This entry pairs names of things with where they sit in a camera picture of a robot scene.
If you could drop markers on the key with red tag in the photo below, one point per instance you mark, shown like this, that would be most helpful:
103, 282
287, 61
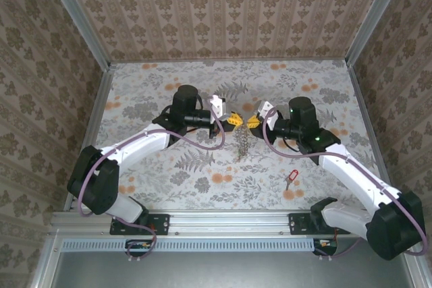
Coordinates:
293, 176

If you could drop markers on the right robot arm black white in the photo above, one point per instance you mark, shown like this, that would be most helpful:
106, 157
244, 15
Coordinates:
354, 173

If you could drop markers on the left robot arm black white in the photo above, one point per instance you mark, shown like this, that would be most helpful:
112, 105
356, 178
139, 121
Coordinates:
141, 143

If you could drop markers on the floral patterned table cover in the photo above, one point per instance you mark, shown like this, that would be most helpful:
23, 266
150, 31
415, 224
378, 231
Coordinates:
236, 193

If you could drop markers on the black connector box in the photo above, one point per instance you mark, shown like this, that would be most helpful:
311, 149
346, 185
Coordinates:
135, 251
325, 249

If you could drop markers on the grey metal sheet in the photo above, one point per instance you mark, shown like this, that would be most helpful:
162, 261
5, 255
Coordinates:
236, 271

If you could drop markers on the thin aluminium rail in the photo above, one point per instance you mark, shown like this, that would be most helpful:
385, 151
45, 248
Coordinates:
229, 61

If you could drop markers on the aluminium side rail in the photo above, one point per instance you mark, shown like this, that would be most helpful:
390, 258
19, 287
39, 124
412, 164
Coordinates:
363, 106
98, 106

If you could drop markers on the aluminium mounting rail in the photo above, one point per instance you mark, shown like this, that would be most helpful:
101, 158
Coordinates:
229, 222

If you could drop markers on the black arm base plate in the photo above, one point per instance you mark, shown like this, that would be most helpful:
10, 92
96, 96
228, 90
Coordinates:
295, 224
162, 224

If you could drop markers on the aluminium frame post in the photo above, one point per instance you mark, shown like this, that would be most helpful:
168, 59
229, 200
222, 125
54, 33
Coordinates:
77, 15
376, 15

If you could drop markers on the aluminium frame bar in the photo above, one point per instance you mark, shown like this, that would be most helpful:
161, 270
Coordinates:
418, 274
47, 261

